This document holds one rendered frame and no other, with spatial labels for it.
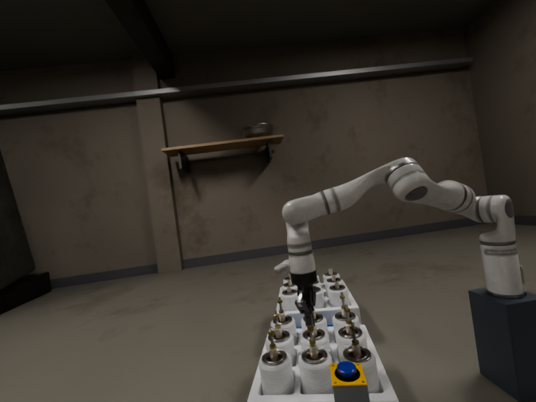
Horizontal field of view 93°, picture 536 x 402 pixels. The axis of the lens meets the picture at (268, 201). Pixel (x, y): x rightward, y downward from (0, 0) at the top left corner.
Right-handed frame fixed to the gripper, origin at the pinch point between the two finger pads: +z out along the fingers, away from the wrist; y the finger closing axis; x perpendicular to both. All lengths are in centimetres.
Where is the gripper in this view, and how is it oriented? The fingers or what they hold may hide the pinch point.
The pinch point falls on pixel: (309, 318)
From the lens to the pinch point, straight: 82.3
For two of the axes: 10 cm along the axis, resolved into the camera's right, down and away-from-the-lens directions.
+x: -8.8, 1.3, 4.5
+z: 1.4, 9.9, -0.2
